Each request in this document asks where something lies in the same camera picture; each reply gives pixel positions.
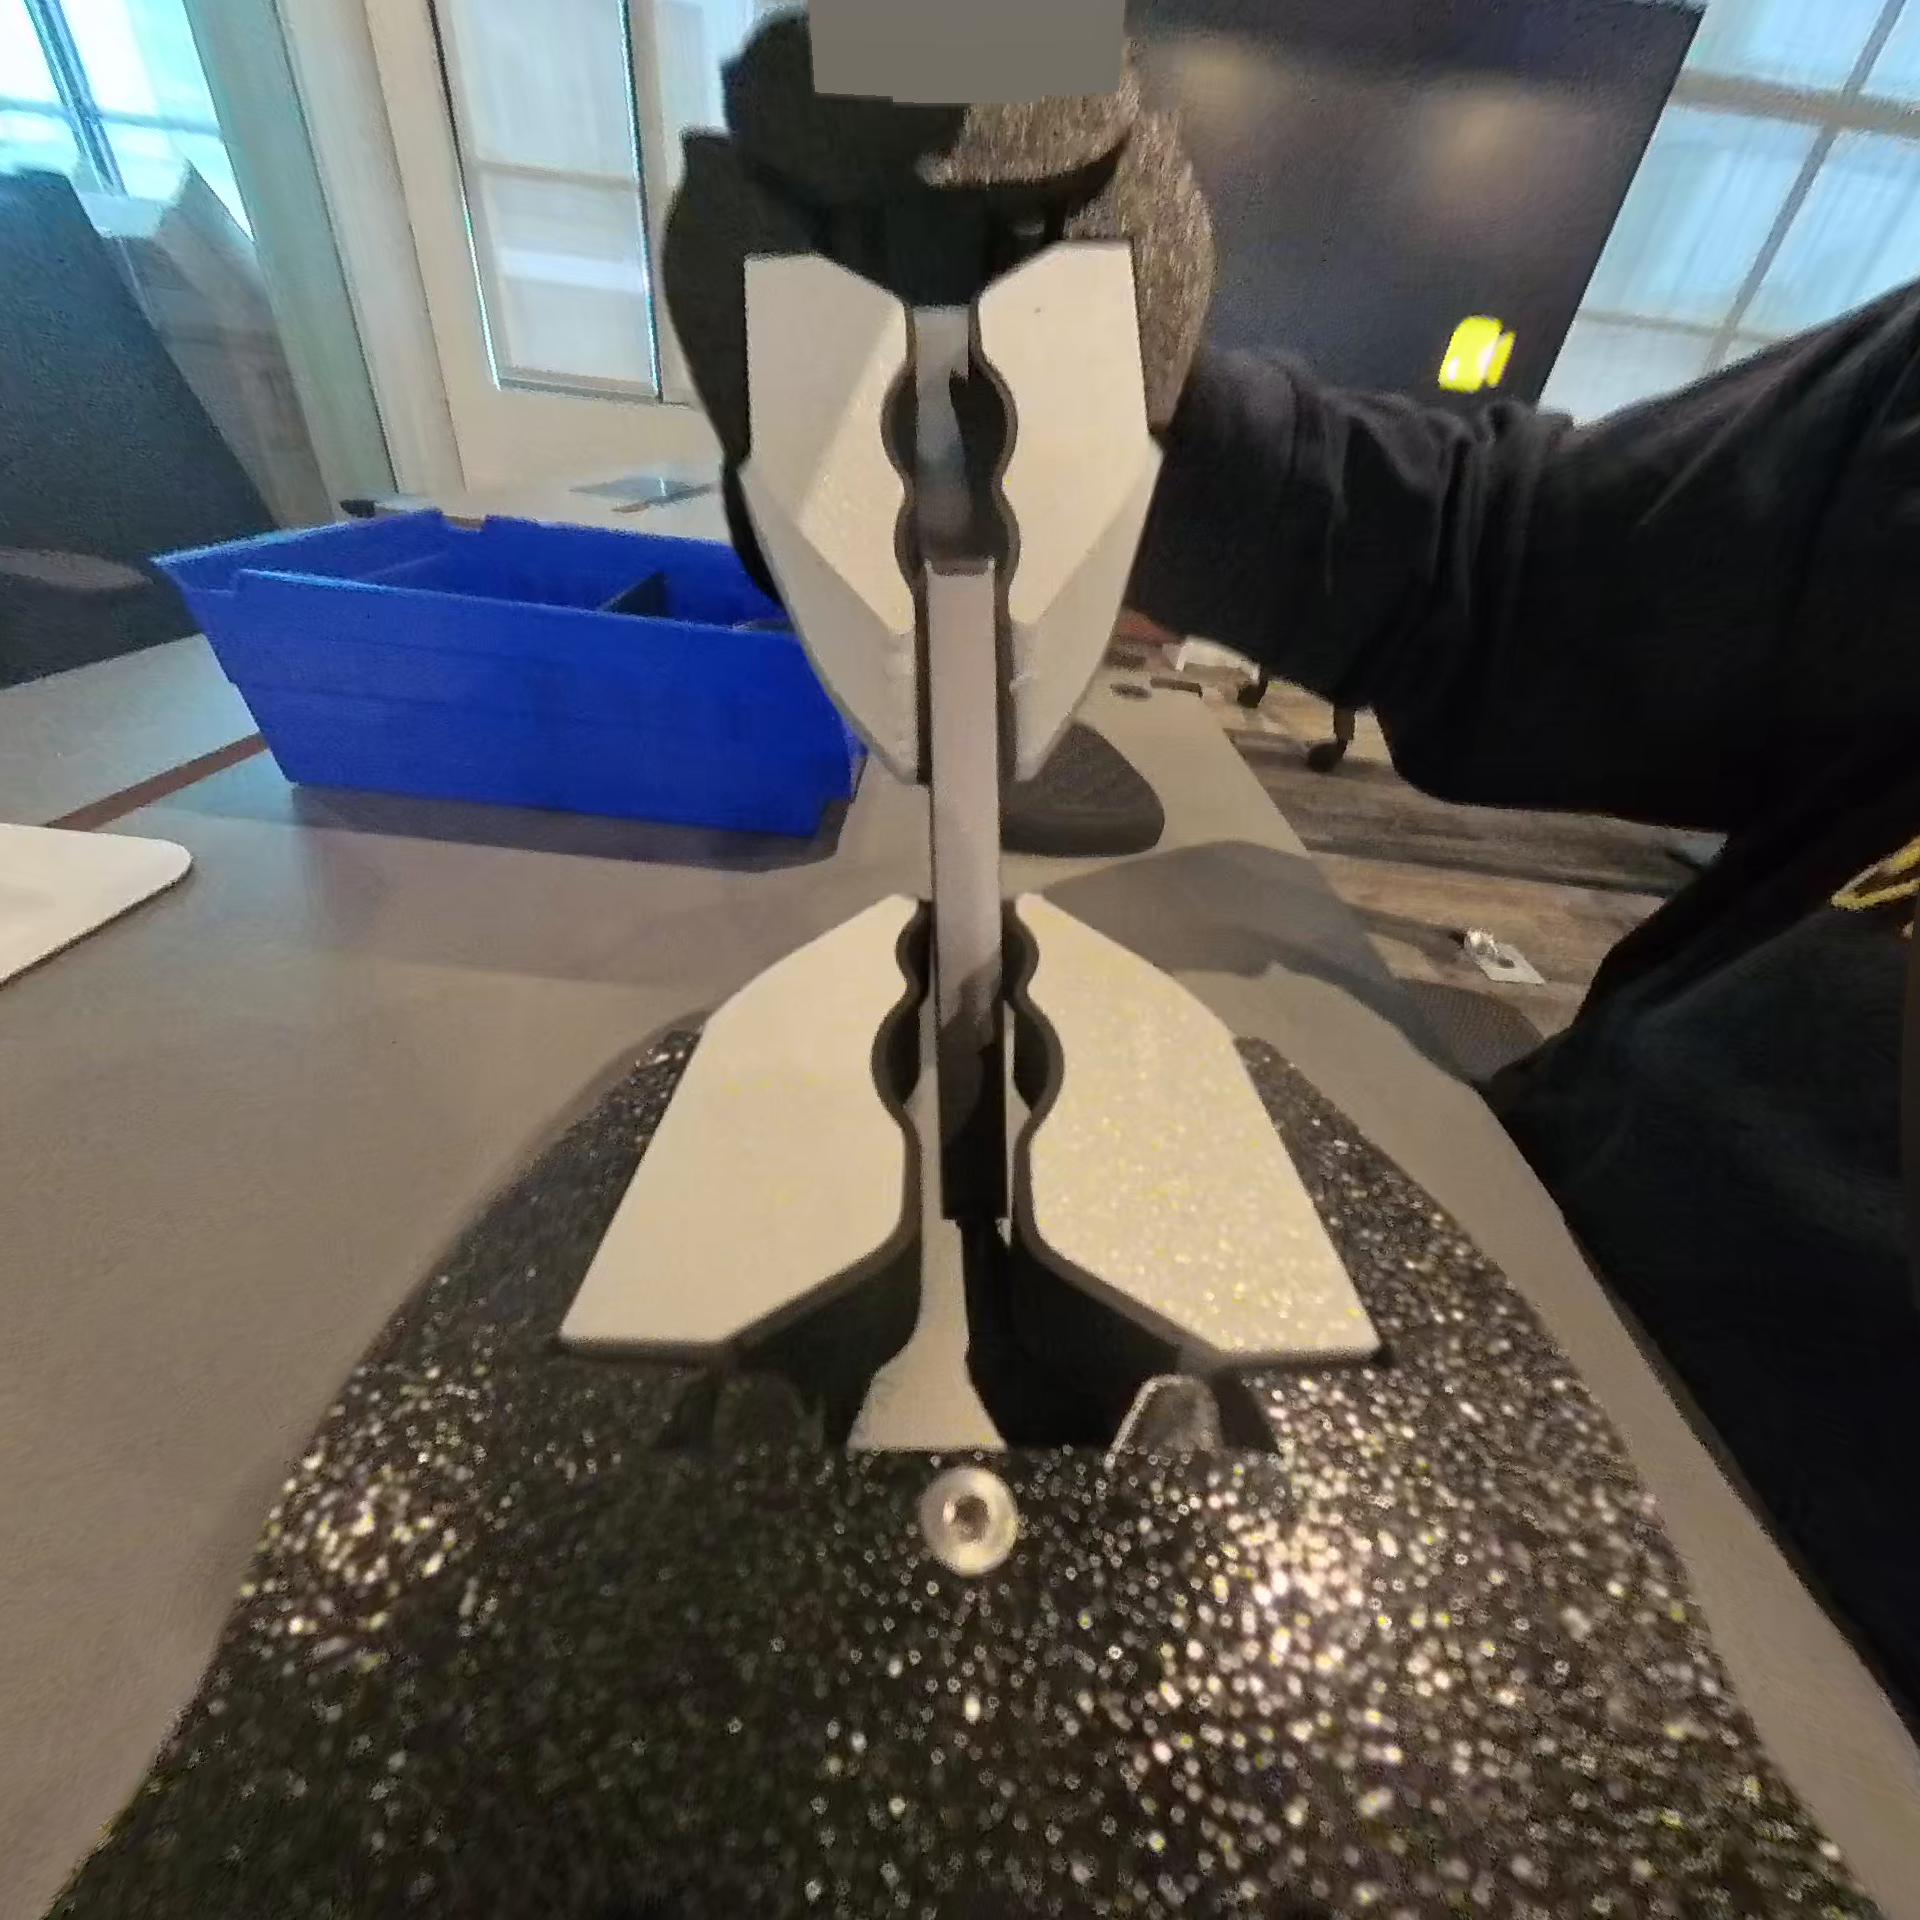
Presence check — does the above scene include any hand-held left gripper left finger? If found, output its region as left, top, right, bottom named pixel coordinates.
left=561, top=894, right=924, bottom=1367

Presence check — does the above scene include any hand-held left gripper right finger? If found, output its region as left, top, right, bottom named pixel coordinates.
left=1005, top=894, right=1379, bottom=1368

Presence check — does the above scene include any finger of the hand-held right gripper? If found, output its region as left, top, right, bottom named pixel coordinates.
left=731, top=250, right=933, bottom=787
left=975, top=238, right=1172, bottom=783

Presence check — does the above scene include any grey usb hub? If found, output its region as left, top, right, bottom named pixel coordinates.
left=918, top=557, right=1004, bottom=1215

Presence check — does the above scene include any blue plastic bin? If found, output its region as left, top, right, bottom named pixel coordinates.
left=153, top=509, right=873, bottom=837

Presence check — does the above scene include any person's right forearm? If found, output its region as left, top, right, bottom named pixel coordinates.
left=1125, top=285, right=1920, bottom=818

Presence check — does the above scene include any black monitor screen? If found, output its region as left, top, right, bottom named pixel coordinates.
left=1117, top=0, right=1707, bottom=408

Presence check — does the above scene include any person's dark clothed torso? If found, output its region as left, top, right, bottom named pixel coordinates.
left=1485, top=778, right=1920, bottom=1727

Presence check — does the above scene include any dark grey armchair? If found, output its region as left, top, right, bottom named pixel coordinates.
left=0, top=165, right=289, bottom=691

